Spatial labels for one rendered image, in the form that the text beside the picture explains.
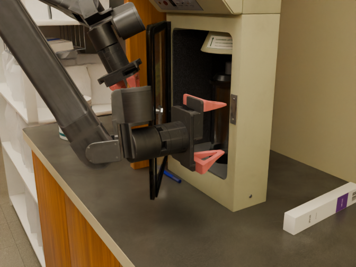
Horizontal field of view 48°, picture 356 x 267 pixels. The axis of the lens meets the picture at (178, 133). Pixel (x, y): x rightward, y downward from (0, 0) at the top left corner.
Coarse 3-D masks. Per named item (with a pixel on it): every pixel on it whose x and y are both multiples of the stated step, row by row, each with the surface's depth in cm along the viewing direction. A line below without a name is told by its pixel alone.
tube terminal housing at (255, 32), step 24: (264, 0) 86; (192, 24) 100; (216, 24) 92; (240, 24) 85; (264, 24) 88; (240, 48) 86; (264, 48) 89; (240, 72) 88; (264, 72) 91; (240, 96) 89; (264, 96) 93; (240, 120) 91; (264, 120) 96; (240, 144) 93; (264, 144) 98; (168, 168) 123; (240, 168) 96; (264, 168) 100; (216, 192) 103; (240, 192) 98; (264, 192) 103
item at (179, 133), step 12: (180, 108) 72; (180, 120) 72; (192, 120) 69; (168, 132) 68; (180, 132) 69; (192, 132) 70; (168, 144) 68; (180, 144) 69; (192, 144) 70; (180, 156) 74; (192, 156) 71
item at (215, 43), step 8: (208, 32) 102; (216, 32) 97; (224, 32) 96; (208, 40) 99; (216, 40) 97; (224, 40) 96; (232, 40) 95; (208, 48) 98; (216, 48) 96; (224, 48) 95; (232, 48) 95
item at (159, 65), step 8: (152, 24) 84; (160, 32) 97; (152, 40) 84; (160, 40) 97; (152, 48) 84; (160, 48) 98; (152, 56) 85; (160, 56) 98; (152, 64) 85; (160, 64) 98; (160, 72) 99; (160, 80) 99; (160, 88) 100; (160, 96) 100; (160, 104) 100; (152, 160) 89; (160, 160) 103; (152, 168) 90; (160, 168) 104; (152, 176) 90; (152, 184) 91; (152, 192) 91
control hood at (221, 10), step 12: (204, 0) 85; (216, 0) 82; (228, 0) 81; (240, 0) 82; (180, 12) 100; (192, 12) 95; (204, 12) 90; (216, 12) 87; (228, 12) 83; (240, 12) 83
